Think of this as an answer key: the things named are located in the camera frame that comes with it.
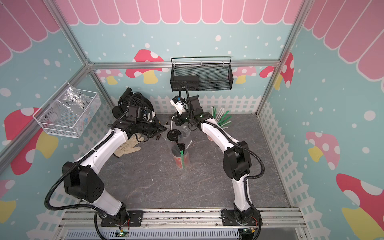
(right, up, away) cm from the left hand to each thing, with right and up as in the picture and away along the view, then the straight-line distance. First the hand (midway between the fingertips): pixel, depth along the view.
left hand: (166, 130), depth 81 cm
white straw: (+2, +3, +5) cm, 6 cm away
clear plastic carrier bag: (+7, -5, +2) cm, 8 cm away
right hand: (+1, +7, +3) cm, 8 cm away
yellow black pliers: (-11, -5, +24) cm, 27 cm away
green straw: (+9, -12, -6) cm, 16 cm away
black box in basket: (+14, +29, +11) cm, 34 cm away
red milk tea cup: (+6, -15, 0) cm, 16 cm away
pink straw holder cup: (+26, -6, +24) cm, 36 cm away
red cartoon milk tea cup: (+3, -3, +4) cm, 6 cm away
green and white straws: (+33, +8, +16) cm, 37 cm away
